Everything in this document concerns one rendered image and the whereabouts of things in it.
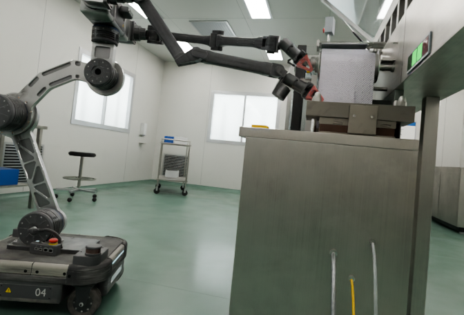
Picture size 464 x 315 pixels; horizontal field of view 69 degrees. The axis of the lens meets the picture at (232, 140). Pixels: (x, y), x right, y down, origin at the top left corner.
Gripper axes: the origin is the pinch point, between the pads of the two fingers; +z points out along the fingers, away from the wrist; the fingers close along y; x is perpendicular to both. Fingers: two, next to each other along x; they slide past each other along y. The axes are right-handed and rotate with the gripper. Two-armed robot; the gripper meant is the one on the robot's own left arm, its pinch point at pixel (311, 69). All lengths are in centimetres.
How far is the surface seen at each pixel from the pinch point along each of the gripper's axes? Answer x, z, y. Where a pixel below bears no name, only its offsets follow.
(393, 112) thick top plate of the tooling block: 5.8, 37.0, 29.8
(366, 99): 6.2, 27.5, 9.1
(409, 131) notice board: 119, 166, -541
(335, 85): 1.4, 13.6, 8.0
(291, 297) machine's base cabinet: -70, 60, 42
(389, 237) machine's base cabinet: -28, 67, 40
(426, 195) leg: -4, 78, 1
